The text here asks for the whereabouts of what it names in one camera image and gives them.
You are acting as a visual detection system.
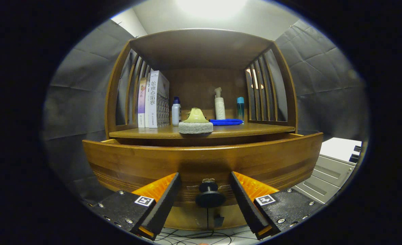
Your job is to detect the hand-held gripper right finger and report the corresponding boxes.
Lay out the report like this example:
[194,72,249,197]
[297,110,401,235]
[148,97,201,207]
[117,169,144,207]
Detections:
[230,171,323,240]

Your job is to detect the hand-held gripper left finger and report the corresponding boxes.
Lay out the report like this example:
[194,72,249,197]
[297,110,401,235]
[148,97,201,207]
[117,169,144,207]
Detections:
[91,172,182,240]

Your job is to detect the wooden drawer with black knob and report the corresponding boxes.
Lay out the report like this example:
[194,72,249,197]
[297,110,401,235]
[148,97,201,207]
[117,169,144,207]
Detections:
[82,132,324,209]

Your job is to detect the grey sponge brush with handle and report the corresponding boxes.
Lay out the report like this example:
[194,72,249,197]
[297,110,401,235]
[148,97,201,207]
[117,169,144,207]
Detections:
[178,108,214,134]

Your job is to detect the wooden cabinet door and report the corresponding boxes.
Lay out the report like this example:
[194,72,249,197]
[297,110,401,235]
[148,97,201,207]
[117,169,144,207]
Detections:
[208,203,245,229]
[164,205,208,230]

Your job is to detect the wooden countertop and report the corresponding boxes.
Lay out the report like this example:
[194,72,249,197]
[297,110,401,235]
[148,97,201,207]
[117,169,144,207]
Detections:
[109,122,296,139]

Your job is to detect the white drawer unit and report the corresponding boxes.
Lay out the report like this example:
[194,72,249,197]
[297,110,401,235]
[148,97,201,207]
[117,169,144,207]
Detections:
[291,137,362,205]

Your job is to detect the wooden cabinet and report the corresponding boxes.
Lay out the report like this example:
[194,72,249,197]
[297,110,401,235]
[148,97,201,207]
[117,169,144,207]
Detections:
[105,28,298,231]

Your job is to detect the blue folded cloth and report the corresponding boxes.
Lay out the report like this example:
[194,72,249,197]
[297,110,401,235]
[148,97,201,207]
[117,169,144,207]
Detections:
[209,118,244,126]

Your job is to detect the white bottle blue cap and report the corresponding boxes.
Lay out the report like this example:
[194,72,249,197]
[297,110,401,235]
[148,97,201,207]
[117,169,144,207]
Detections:
[172,97,182,126]

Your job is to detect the teal slim bottle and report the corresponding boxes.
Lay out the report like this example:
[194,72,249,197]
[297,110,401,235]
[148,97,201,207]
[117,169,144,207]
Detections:
[236,97,245,121]

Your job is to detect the white pump bottle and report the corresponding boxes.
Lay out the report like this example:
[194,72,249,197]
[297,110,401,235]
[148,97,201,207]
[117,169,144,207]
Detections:
[214,87,226,120]

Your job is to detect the large white book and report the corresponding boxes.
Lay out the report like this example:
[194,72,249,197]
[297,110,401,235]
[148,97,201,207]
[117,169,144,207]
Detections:
[145,70,170,129]

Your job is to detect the purple spine book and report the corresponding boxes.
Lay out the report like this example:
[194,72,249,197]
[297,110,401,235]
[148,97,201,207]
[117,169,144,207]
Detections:
[138,78,148,128]

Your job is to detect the warm glowing light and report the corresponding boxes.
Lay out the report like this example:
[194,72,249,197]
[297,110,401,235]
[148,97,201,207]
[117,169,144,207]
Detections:
[246,68,265,90]

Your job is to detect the black floor cables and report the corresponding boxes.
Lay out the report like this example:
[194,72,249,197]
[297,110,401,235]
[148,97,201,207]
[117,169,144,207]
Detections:
[153,228,252,245]

